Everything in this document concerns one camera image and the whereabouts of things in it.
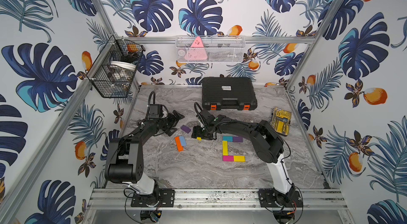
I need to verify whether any long yellow block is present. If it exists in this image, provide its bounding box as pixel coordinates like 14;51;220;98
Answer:
222;141;229;156

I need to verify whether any teal block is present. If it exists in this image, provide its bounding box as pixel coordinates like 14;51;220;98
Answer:
222;136;233;142

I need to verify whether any purple block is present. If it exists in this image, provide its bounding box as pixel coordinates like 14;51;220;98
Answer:
232;137;243;142
181;125;191;134

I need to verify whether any magenta block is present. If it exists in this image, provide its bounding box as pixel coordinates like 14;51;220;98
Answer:
223;155;234;162

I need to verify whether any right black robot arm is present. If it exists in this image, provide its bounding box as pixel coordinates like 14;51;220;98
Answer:
193;110;295;197

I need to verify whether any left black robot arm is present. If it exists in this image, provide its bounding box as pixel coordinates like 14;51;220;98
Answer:
105;111;184;195

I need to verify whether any light blue block left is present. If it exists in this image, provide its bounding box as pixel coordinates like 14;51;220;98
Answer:
179;136;186;147

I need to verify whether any orange block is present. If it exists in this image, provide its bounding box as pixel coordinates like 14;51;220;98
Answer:
174;137;183;152

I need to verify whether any black plastic tool case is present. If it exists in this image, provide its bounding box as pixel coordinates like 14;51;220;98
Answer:
201;77;258;111

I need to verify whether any pink triangle object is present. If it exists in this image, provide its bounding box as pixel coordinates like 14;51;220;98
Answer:
184;36;208;61

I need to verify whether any white coil in basket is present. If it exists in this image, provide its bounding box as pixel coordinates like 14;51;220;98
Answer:
110;61;136;71

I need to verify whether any yellow screwdriver bit set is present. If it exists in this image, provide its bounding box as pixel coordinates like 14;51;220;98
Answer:
270;107;292;136

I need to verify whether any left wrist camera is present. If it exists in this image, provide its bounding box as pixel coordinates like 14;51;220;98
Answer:
146;104;169;119

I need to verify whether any clear mesh wall shelf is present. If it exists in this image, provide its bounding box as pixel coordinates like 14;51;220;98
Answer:
175;35;247;64

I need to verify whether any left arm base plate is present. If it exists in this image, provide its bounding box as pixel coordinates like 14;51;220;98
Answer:
130;188;176;208

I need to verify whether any black wire basket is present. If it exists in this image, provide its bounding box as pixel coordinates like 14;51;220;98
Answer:
86;35;146;99

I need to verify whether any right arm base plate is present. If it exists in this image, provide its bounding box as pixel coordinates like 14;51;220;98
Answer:
258;188;303;209

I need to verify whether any aluminium front rail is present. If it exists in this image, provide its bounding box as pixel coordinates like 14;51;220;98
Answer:
88;189;348;210

